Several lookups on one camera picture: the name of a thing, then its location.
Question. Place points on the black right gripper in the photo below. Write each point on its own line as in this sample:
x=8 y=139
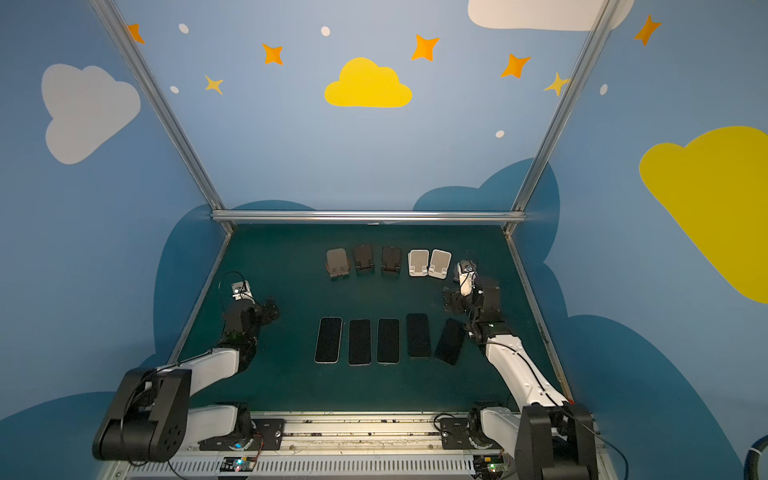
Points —
x=458 y=299

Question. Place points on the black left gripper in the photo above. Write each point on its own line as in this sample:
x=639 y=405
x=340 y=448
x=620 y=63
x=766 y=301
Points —
x=260 y=310

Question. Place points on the aluminium right frame post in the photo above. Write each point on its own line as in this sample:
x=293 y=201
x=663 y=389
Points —
x=583 y=67

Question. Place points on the wooden round phone stand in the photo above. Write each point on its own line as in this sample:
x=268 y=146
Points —
x=337 y=263

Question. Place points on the aluminium front rail assembly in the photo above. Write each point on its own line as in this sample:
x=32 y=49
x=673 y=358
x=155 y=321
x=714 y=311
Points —
x=329 y=445

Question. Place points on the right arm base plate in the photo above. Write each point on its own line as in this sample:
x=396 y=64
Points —
x=454 y=433

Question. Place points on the white folding phone stand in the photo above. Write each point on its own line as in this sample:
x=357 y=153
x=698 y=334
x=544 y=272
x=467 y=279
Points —
x=439 y=265

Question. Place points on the black phone front stand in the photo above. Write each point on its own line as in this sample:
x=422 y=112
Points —
x=451 y=341

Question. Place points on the aluminium frame post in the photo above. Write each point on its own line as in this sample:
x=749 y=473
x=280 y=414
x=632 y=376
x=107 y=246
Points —
x=113 y=22
x=583 y=67

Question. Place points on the pink-edged phone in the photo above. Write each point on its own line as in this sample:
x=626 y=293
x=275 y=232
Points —
x=359 y=347

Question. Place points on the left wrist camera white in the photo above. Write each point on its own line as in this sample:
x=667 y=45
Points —
x=241 y=291

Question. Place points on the aluminium left frame post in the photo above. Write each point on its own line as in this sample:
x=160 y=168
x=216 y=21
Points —
x=113 y=22

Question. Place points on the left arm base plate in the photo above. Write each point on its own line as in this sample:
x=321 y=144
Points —
x=265 y=434

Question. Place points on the aluminium back frame bar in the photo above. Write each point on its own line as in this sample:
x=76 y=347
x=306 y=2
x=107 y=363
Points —
x=295 y=216

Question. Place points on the white phone stand middle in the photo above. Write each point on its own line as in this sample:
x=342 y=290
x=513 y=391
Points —
x=418 y=262

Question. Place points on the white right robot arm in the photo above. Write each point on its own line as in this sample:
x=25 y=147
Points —
x=550 y=437

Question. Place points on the black phone stand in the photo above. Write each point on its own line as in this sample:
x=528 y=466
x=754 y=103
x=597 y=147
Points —
x=451 y=341
x=363 y=257
x=418 y=336
x=391 y=260

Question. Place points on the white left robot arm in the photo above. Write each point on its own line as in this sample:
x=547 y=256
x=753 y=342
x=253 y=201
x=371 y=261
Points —
x=150 y=418

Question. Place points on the black phone stand back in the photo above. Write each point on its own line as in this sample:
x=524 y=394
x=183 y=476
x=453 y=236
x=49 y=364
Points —
x=391 y=260

